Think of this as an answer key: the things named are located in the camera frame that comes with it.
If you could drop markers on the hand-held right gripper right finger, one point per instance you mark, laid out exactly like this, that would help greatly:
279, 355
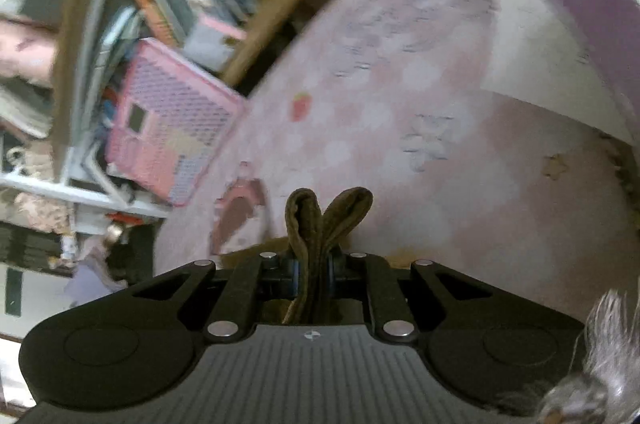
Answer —
333, 276

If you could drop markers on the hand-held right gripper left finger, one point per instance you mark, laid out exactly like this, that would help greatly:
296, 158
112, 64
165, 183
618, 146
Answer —
295, 278

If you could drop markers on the olive brown garment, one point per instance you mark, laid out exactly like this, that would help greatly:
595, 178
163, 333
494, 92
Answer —
320, 229

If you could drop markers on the pink printed blanket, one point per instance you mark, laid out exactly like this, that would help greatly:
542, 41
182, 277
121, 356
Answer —
400, 104

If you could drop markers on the round brass object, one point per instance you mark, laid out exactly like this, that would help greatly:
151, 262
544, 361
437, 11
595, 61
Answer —
113, 234

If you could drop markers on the pink dotted toy box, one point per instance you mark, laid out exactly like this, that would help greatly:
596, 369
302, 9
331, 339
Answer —
170, 124

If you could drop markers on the white metal rack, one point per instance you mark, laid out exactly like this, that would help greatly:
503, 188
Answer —
75, 193

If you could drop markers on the wooden bookshelf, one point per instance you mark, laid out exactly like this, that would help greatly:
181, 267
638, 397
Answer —
282, 16

